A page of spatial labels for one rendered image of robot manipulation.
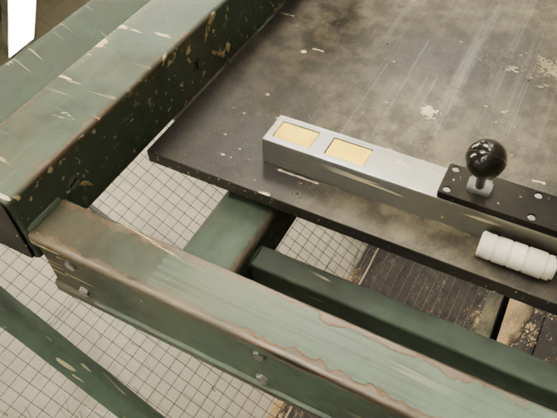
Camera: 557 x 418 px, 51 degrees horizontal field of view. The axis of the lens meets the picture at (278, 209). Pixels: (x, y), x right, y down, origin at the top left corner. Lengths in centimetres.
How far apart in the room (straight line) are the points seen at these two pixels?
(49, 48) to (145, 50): 59
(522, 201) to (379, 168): 16
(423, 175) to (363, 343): 23
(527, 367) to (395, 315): 14
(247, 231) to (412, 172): 21
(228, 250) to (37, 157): 24
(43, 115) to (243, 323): 34
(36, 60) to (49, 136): 65
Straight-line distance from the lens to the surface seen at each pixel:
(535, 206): 68
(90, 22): 143
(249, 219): 74
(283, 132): 73
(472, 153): 57
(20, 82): 131
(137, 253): 62
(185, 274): 59
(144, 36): 82
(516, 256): 66
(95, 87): 75
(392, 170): 69
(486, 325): 197
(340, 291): 69
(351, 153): 71
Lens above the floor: 173
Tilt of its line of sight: 7 degrees down
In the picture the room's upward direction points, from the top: 51 degrees counter-clockwise
